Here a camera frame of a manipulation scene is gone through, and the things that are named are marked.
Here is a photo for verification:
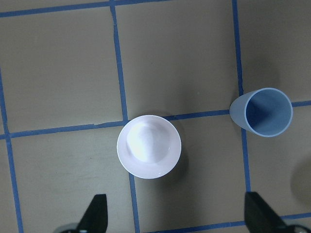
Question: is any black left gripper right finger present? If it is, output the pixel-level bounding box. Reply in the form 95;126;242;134
244;192;292;233

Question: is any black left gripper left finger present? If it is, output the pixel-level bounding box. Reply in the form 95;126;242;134
76;194;108;233

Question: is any light blue plastic cup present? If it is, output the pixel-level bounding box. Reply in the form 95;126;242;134
229;87;293;137

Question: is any pink plastic bowl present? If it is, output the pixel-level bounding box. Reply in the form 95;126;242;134
116;115;182;179

